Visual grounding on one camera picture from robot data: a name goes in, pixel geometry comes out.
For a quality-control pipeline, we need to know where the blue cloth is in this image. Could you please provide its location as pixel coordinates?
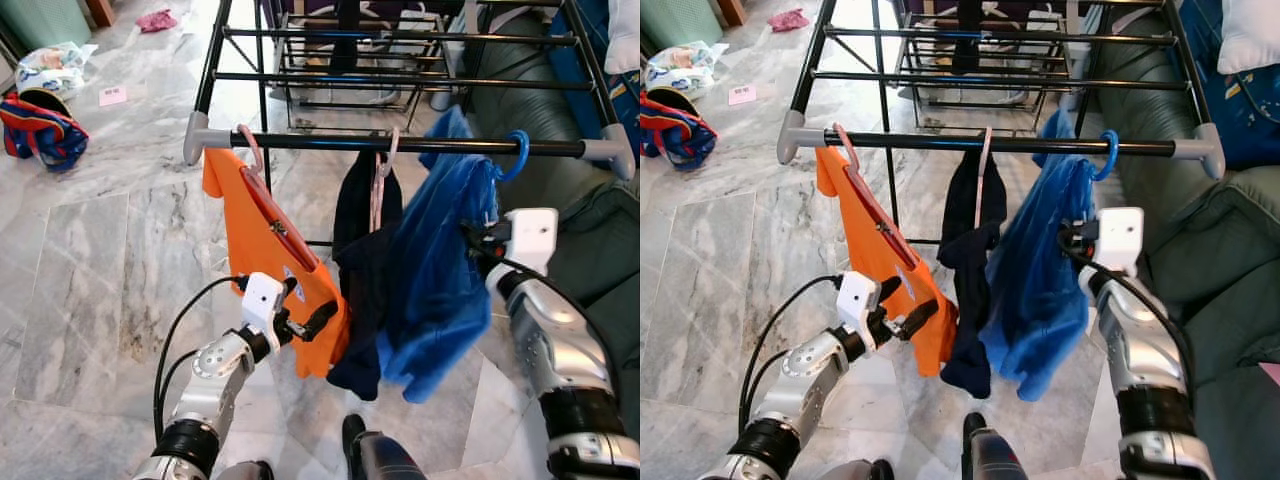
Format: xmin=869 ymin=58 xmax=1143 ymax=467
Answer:
xmin=977 ymin=107 xmax=1097 ymax=404
xmin=377 ymin=104 xmax=502 ymax=405

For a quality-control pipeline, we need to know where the blue plastic hanger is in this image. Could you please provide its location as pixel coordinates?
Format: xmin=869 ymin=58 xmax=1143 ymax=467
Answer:
xmin=498 ymin=129 xmax=532 ymax=184
xmin=1093 ymin=129 xmax=1122 ymax=184

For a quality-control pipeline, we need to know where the pink plastic hanger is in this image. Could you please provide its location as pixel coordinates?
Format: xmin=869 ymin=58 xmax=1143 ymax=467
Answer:
xmin=832 ymin=122 xmax=918 ymax=271
xmin=236 ymin=124 xmax=323 ymax=273
xmin=367 ymin=127 xmax=402 ymax=233
xmin=974 ymin=126 xmax=995 ymax=233

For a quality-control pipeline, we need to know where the orange t-shirt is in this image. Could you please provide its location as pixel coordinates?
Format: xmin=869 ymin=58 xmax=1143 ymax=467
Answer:
xmin=815 ymin=145 xmax=959 ymax=379
xmin=200 ymin=147 xmax=351 ymax=380

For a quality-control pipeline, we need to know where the navy blue t-shirt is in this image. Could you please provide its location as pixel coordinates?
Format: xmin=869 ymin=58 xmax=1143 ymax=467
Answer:
xmin=326 ymin=150 xmax=407 ymax=402
xmin=938 ymin=148 xmax=1011 ymax=400

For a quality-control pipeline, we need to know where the green leather sofa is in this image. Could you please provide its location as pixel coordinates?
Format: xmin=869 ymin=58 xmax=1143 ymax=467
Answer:
xmin=468 ymin=10 xmax=641 ymax=436
xmin=1085 ymin=8 xmax=1280 ymax=480

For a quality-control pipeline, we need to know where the black metal drying rack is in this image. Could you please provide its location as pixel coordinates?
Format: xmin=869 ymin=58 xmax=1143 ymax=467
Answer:
xmin=777 ymin=0 xmax=1227 ymax=251
xmin=183 ymin=0 xmax=638 ymax=251

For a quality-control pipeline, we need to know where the grey robot left leg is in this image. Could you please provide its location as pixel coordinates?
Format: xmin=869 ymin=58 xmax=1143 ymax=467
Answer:
xmin=820 ymin=457 xmax=897 ymax=480
xmin=215 ymin=459 xmax=277 ymax=480

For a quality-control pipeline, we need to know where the grey robot leg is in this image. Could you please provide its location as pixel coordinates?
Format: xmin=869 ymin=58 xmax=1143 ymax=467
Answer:
xmin=215 ymin=459 xmax=277 ymax=480
xmin=341 ymin=414 xmax=428 ymax=480
xmin=820 ymin=457 xmax=897 ymax=480
xmin=961 ymin=411 xmax=1033 ymax=480

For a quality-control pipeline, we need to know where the grey robot right leg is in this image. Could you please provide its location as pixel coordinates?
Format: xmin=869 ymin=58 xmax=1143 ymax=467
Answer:
xmin=341 ymin=414 xmax=428 ymax=480
xmin=961 ymin=411 xmax=1033 ymax=480

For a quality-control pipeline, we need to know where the red and blue bag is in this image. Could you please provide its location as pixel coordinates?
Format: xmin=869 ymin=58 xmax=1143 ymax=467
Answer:
xmin=640 ymin=87 xmax=719 ymax=172
xmin=0 ymin=88 xmax=91 ymax=174

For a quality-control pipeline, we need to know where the white pillow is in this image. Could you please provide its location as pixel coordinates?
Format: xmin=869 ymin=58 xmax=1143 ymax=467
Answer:
xmin=603 ymin=0 xmax=641 ymax=76
xmin=1216 ymin=0 xmax=1280 ymax=76

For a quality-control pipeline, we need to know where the white plastic bag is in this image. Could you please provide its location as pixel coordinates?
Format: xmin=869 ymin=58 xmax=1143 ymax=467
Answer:
xmin=14 ymin=41 xmax=100 ymax=100
xmin=644 ymin=39 xmax=730 ymax=99

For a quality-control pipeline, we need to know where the green laundry basket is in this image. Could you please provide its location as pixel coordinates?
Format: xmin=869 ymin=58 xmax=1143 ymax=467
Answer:
xmin=0 ymin=0 xmax=93 ymax=53
xmin=640 ymin=0 xmax=725 ymax=57

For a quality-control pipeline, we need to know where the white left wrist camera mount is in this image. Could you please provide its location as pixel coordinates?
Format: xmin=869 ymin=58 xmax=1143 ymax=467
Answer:
xmin=836 ymin=270 xmax=883 ymax=333
xmin=240 ymin=272 xmax=288 ymax=333

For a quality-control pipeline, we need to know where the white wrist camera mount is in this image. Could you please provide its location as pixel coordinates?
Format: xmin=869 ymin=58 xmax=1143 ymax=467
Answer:
xmin=240 ymin=272 xmax=288 ymax=333
xmin=508 ymin=207 xmax=559 ymax=278
xmin=836 ymin=270 xmax=883 ymax=333
xmin=1096 ymin=206 xmax=1145 ymax=278

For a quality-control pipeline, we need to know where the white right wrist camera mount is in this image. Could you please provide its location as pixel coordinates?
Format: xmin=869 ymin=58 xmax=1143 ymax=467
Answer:
xmin=1096 ymin=206 xmax=1145 ymax=278
xmin=508 ymin=207 xmax=559 ymax=278

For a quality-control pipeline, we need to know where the long black left arm cable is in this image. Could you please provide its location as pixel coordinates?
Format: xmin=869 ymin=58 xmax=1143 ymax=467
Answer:
xmin=152 ymin=274 xmax=250 ymax=443
xmin=738 ymin=274 xmax=847 ymax=437

